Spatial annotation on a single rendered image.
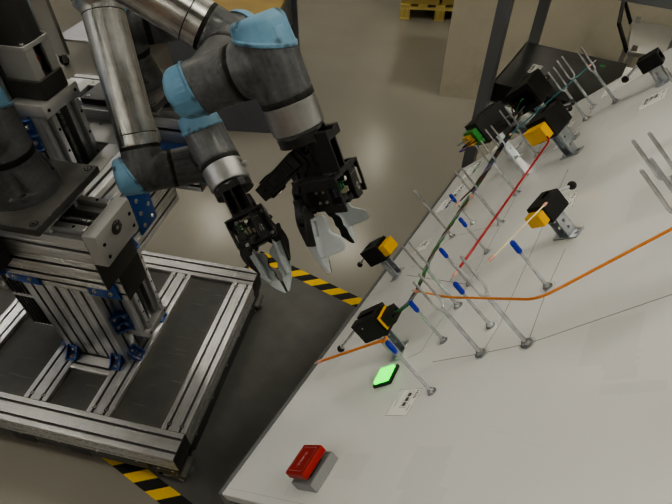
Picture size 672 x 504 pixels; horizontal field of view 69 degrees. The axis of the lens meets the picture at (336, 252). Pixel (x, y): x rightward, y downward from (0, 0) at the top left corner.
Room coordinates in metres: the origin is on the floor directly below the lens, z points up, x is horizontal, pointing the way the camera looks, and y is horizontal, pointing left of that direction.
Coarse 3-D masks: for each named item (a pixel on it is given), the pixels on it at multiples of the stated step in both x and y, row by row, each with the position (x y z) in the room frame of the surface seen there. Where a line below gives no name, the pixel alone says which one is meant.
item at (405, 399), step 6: (402, 390) 0.36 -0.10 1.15; (408, 390) 0.36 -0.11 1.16; (414, 390) 0.35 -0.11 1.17; (420, 390) 0.35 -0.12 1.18; (402, 396) 0.35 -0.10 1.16; (408, 396) 0.35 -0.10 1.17; (414, 396) 0.34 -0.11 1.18; (396, 402) 0.34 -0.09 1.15; (402, 402) 0.34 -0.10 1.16; (408, 402) 0.33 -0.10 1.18; (390, 408) 0.34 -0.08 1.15; (396, 408) 0.33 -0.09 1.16; (402, 408) 0.33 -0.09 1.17; (408, 408) 0.32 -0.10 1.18; (390, 414) 0.32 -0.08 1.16; (396, 414) 0.32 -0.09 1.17; (402, 414) 0.31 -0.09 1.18
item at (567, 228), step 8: (568, 184) 0.61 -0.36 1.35; (576, 184) 0.61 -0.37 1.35; (544, 192) 0.59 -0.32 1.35; (552, 192) 0.58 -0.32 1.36; (560, 192) 0.58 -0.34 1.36; (536, 200) 0.58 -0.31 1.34; (544, 200) 0.57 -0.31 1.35; (552, 200) 0.56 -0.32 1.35; (560, 200) 0.57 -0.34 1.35; (528, 208) 0.57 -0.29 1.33; (536, 208) 0.56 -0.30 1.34; (544, 208) 0.55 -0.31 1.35; (552, 208) 0.55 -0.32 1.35; (560, 208) 0.56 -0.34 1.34; (552, 216) 0.54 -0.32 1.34; (560, 216) 0.56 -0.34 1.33; (552, 224) 0.56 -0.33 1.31; (560, 224) 0.55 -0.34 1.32; (568, 224) 0.55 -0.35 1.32; (560, 232) 0.55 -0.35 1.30; (568, 232) 0.54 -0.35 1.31; (576, 232) 0.53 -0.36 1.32
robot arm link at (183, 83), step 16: (208, 48) 0.66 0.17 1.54; (224, 48) 0.62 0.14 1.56; (176, 64) 0.64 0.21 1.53; (192, 64) 0.62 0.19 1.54; (208, 64) 0.61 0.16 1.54; (224, 64) 0.60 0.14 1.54; (176, 80) 0.61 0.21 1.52; (192, 80) 0.60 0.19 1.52; (208, 80) 0.60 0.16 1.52; (224, 80) 0.59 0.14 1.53; (176, 96) 0.60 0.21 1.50; (192, 96) 0.60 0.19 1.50; (208, 96) 0.59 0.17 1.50; (224, 96) 0.59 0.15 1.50; (240, 96) 0.59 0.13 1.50; (176, 112) 0.61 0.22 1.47; (192, 112) 0.60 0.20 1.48; (208, 112) 0.61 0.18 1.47
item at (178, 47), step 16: (224, 0) 3.50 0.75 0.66; (240, 0) 3.50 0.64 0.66; (256, 0) 3.50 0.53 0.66; (272, 0) 3.50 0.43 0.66; (288, 0) 3.96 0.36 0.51; (288, 16) 3.93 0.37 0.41; (176, 48) 2.99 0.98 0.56; (192, 48) 2.97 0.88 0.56; (224, 112) 2.96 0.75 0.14; (240, 112) 2.95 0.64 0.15; (256, 112) 2.94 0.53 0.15; (240, 128) 2.95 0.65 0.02; (256, 128) 2.94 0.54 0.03
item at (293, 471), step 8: (304, 448) 0.30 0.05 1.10; (312, 448) 0.29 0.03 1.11; (320, 448) 0.29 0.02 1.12; (296, 456) 0.29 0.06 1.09; (304, 456) 0.28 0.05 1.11; (312, 456) 0.28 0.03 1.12; (320, 456) 0.28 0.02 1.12; (296, 464) 0.28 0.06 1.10; (304, 464) 0.27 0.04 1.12; (312, 464) 0.27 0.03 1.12; (288, 472) 0.27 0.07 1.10; (296, 472) 0.26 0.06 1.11; (304, 472) 0.26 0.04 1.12; (312, 472) 0.26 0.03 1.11
